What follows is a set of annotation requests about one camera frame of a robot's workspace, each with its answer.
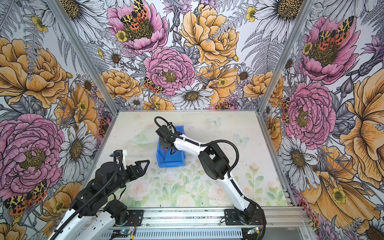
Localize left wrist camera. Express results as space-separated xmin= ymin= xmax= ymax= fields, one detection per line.
xmin=110 ymin=150 xmax=126 ymax=170

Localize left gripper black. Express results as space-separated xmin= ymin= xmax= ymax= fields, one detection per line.
xmin=106 ymin=160 xmax=150 ymax=196

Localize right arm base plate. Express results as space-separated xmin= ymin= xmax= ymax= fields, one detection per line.
xmin=224 ymin=209 xmax=265 ymax=226

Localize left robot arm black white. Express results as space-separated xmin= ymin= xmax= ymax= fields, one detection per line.
xmin=50 ymin=160 xmax=150 ymax=240

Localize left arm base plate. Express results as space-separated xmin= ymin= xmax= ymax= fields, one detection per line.
xmin=118 ymin=210 xmax=144 ymax=227

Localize blue plastic bin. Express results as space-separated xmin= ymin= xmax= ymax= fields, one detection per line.
xmin=156 ymin=138 xmax=186 ymax=168

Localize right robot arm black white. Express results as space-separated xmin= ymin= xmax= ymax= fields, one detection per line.
xmin=156 ymin=125 xmax=267 ymax=226

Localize aluminium mounting rail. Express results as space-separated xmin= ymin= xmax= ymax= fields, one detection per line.
xmin=53 ymin=206 xmax=310 ymax=230

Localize green circuit board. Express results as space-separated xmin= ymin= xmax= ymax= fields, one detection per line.
xmin=111 ymin=230 xmax=133 ymax=239

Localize white perforated cable duct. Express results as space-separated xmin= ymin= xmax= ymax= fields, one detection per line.
xmin=58 ymin=229 xmax=244 ymax=240

